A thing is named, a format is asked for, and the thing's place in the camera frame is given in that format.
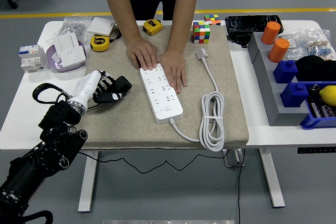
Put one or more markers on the person's left hand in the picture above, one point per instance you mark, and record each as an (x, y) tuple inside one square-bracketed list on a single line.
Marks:
[(174, 69)]

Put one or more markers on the person's right hand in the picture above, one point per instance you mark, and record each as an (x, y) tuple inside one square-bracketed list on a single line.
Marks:
[(141, 53)]

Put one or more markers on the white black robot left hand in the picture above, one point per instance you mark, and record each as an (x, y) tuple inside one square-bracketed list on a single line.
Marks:
[(86, 85)]

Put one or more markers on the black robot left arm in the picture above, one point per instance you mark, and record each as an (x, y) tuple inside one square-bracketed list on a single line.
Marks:
[(52, 134)]

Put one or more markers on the person's left forearm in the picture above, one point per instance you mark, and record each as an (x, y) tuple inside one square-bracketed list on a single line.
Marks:
[(183, 11)]

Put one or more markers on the person's right forearm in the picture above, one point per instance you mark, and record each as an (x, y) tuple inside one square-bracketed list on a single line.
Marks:
[(120, 3)]

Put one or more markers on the square yellow tape measure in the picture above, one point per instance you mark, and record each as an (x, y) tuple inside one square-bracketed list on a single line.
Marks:
[(152, 26)]

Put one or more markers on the purple bowl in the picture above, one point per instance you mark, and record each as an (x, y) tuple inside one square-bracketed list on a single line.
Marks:
[(52, 64)]

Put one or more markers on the round yellow tape measure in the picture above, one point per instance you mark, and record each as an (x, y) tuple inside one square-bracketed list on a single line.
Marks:
[(99, 43)]

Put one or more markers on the large colourful puzzle cube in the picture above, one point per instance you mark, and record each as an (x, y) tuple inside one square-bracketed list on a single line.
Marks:
[(200, 32)]

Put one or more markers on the grey-brown mat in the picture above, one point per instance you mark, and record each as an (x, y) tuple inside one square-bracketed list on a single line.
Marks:
[(126, 124)]

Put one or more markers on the clear bag of screws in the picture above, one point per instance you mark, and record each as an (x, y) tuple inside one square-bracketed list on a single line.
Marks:
[(71, 26)]

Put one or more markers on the white circuit breaker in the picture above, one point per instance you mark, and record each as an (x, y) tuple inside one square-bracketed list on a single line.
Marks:
[(31, 57)]

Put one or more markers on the small colourful puzzle cube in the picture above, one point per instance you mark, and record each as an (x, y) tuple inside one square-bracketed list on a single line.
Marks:
[(212, 20)]

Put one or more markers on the small black device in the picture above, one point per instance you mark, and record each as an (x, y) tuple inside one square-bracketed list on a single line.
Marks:
[(239, 38)]

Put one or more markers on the black plastic tray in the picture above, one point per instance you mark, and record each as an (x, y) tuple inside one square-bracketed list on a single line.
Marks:
[(249, 23)]

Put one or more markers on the grey stepped stand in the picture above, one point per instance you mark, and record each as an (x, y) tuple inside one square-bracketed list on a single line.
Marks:
[(265, 77)]

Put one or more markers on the white table leg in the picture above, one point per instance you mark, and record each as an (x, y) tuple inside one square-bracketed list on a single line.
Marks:
[(271, 179), (88, 182)]

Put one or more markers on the orange cylinder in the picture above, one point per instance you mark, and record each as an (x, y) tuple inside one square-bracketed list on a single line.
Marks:
[(278, 51), (270, 33)]

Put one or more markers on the blue block with knob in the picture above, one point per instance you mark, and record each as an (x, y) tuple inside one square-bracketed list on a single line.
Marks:
[(294, 95), (284, 72)]

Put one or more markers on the clear bag of small parts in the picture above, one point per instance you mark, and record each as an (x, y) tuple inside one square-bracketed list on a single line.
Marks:
[(292, 41)]

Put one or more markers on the black cloth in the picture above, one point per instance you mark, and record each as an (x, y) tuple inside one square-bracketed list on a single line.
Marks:
[(315, 68)]

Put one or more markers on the blue plastic bin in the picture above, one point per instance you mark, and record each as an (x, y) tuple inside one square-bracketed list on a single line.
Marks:
[(309, 122)]

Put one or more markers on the clear bag of resistors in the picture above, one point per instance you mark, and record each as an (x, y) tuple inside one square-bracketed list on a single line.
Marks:
[(319, 44)]

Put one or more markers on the yellow lemon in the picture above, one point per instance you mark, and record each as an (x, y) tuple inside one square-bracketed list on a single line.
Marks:
[(328, 95)]

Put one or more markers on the black table control panel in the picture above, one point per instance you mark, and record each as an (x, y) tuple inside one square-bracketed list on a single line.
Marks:
[(316, 150)]

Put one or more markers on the white wall socket panel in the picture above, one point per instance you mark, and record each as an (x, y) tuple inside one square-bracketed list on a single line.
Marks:
[(73, 56)]

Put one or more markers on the white wall switch panel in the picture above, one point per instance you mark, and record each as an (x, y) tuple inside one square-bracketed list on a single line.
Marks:
[(67, 41)]

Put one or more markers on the white flat switch box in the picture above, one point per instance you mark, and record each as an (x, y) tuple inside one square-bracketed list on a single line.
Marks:
[(101, 26)]

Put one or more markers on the metal bracket under table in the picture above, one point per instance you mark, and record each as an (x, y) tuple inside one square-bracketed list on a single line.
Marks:
[(232, 158)]

